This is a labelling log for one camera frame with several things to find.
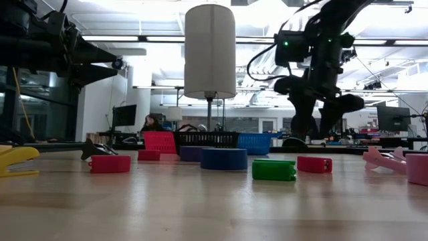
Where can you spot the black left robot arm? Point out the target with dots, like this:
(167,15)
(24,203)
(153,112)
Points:
(23,47)

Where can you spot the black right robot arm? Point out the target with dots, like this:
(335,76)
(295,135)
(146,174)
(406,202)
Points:
(331,20)

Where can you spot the small white table lamp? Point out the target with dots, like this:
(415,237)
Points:
(174,114)

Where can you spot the red plastic bin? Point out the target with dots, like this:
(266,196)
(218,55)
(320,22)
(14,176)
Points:
(160,142)

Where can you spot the white cylinder lampshade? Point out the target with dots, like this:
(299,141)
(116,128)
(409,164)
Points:
(210,50)

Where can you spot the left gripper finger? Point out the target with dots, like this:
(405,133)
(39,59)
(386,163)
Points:
(88,53)
(87,75)

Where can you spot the blue plastic bin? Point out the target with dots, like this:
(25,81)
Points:
(254,143)

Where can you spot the red mini stapler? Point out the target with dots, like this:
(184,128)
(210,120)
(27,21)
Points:
(314,164)
(148,155)
(110,164)

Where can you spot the black computer monitor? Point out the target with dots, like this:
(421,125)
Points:
(393,118)
(124,115)

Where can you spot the black staple remover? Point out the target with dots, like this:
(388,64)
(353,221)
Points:
(90,150)

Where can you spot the blue tape roll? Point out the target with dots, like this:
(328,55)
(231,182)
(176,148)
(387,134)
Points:
(224,159)

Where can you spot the black mesh basket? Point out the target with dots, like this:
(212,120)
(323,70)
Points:
(207,139)

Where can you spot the black wall camera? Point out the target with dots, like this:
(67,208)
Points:
(117,63)

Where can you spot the person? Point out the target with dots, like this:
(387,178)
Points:
(151,125)

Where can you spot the pink staple remover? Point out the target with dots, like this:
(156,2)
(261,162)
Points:
(384,162)

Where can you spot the yellow mini stapler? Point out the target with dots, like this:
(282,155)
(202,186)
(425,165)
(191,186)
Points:
(16,155)

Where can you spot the grey lamp pole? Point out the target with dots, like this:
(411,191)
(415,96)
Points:
(209,114)

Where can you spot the green mini stapler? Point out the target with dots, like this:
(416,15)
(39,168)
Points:
(272,170)

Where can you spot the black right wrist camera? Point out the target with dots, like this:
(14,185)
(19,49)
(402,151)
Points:
(291,47)

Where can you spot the purple tape roll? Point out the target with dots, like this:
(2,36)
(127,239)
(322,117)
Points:
(190,154)

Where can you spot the black frame clamp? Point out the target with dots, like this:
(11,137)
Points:
(129,140)
(294,143)

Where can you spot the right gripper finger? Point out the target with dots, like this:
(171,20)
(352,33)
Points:
(304,125)
(329,124)

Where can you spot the black ceiling track lights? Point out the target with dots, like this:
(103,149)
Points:
(372,86)

